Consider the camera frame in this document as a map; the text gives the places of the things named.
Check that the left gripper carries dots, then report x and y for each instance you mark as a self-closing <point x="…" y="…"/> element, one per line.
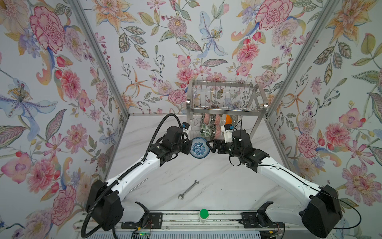
<point x="188" y="144"/>

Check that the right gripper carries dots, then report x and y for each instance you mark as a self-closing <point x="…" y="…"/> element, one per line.
<point x="222" y="143"/>

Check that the green geometric pattern bowl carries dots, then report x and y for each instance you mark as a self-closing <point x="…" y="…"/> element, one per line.
<point x="237" y="121"/>

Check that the orange white bowl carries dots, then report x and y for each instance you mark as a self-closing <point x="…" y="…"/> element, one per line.
<point x="228" y="120"/>

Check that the blue floral bowl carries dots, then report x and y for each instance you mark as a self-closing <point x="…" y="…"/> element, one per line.
<point x="199" y="148"/>

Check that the black floral pattern bowl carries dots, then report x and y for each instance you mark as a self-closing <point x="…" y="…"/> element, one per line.
<point x="215" y="120"/>

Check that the green leaf pattern bowl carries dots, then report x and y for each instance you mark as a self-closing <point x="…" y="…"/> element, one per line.
<point x="205" y="131"/>

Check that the red pattern bowl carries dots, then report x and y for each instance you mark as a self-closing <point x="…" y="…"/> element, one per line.
<point x="205" y="119"/>

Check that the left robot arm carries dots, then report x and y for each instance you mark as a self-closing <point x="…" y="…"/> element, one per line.
<point x="105" y="207"/>

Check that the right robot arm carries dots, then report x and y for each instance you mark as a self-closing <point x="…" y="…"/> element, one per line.
<point x="318" y="208"/>

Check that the steel two-tier dish rack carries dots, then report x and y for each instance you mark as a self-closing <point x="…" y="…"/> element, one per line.
<point x="226" y="98"/>

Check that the steel open-end wrench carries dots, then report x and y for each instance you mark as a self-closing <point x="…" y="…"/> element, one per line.
<point x="182" y="195"/>

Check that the green emergency stop button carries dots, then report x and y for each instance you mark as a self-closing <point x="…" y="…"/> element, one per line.
<point x="203" y="215"/>

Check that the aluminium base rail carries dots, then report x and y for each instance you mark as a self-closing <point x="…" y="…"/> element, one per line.
<point x="217" y="221"/>

